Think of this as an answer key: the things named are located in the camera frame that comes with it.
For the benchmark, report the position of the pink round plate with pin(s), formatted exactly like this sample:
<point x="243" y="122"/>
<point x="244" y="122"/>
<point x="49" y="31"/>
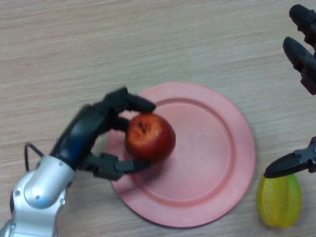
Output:
<point x="197" y="158"/>

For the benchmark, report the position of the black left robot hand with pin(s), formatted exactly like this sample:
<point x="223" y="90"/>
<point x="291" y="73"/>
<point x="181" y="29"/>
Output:
<point x="84" y="140"/>

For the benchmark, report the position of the red apple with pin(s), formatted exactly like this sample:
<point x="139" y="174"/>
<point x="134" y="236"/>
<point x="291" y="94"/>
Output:
<point x="150" y="138"/>

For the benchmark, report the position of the yellow green starfruit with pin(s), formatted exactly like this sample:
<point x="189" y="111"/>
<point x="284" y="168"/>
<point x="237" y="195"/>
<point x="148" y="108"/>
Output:
<point x="279" y="202"/>

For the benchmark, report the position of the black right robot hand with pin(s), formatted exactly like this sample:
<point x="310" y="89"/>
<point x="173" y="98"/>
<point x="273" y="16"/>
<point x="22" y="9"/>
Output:
<point x="302" y="61"/>

